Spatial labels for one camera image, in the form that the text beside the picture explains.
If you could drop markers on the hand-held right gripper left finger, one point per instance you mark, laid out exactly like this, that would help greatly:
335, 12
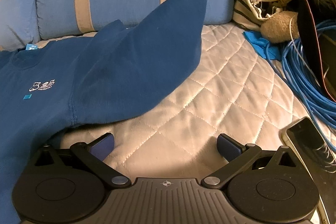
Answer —
102, 146

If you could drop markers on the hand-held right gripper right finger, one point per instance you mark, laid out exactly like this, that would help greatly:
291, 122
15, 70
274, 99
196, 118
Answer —
227, 146

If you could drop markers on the dark blue printed sweatshirt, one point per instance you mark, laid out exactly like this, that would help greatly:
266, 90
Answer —
131, 56

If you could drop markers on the gold-edged smartphone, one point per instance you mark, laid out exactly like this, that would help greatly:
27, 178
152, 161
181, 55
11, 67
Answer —
302, 134

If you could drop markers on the bright blue cloth scrap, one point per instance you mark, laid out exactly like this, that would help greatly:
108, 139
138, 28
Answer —
256, 40

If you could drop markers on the beige plush toy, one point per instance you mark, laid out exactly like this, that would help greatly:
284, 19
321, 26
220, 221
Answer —
275, 27

